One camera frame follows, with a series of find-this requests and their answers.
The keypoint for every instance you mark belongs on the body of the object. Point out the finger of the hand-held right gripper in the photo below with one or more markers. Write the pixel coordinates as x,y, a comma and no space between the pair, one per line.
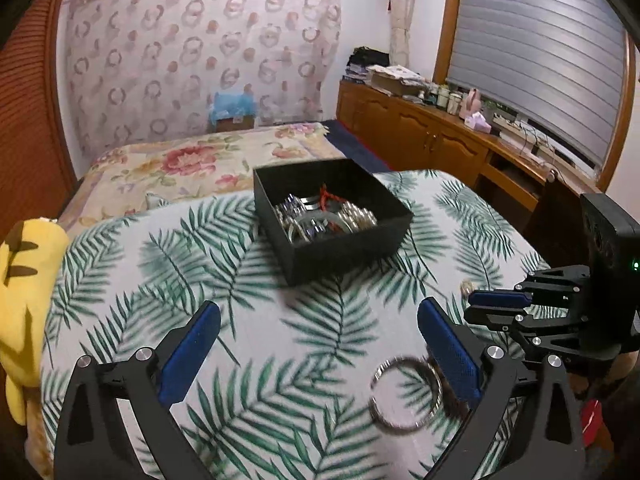
500,298
492,317

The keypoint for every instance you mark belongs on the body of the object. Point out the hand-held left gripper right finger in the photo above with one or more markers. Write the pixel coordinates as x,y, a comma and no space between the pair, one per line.
450,357

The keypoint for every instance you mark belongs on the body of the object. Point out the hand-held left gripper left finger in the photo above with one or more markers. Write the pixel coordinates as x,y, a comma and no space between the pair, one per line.
192,355

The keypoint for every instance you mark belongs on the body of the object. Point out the silver bangle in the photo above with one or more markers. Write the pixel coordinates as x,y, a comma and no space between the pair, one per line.
300,215
380,412

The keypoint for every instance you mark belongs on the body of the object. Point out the black cardboard box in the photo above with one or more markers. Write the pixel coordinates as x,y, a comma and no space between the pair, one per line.
345,255

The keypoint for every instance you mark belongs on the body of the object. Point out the leaf-print tablecloth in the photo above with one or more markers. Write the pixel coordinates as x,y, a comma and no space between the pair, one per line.
280,350

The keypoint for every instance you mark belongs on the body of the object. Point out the red patterned blanket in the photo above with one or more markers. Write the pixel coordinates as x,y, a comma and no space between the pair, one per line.
592,420

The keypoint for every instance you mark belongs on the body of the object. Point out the white power strip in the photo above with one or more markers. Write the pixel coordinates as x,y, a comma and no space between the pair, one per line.
510,125

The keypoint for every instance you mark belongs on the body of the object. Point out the yellow plush toy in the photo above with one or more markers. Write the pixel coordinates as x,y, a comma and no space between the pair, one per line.
25,300

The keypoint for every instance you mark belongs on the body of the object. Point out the pink tissue pack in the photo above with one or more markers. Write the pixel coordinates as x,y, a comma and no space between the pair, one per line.
479,122

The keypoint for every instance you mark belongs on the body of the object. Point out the wooden sideboard cabinet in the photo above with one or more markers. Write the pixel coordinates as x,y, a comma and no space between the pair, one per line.
425,135

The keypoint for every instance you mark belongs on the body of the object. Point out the floral blanket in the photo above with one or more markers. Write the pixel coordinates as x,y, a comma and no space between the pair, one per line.
175,165

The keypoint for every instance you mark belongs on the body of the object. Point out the pink figurine bottle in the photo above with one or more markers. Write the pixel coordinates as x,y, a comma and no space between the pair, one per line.
471,101

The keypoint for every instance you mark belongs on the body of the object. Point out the navy blanket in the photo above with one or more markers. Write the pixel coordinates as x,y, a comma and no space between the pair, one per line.
360,147

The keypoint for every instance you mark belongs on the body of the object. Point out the row of small bottles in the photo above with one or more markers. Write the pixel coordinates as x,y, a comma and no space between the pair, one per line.
442,97

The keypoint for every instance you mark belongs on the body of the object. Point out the small brown cardboard box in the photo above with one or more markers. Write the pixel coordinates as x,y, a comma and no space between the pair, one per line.
235,124

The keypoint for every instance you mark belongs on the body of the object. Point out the grey window blind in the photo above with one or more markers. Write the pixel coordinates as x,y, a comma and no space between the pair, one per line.
535,55

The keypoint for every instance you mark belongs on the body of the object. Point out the blue plastic bag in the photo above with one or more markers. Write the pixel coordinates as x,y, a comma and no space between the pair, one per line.
232,105

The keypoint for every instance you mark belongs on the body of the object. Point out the stack of books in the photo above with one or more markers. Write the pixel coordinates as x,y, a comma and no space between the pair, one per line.
356,76

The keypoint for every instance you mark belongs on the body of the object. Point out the black bag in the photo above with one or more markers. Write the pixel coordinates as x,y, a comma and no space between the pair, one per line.
367,56

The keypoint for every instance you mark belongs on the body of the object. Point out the brown slatted wooden wardrobe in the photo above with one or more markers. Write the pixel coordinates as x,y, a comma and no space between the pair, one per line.
30,110

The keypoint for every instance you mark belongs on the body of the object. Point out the beige window curtain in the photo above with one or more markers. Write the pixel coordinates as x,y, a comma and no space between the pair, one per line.
402,15

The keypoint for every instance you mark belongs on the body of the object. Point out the circle-print curtain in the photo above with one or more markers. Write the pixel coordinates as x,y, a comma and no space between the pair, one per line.
200,45

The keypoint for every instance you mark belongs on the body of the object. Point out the wooden window frame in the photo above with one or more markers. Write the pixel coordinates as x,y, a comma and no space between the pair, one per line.
445,25

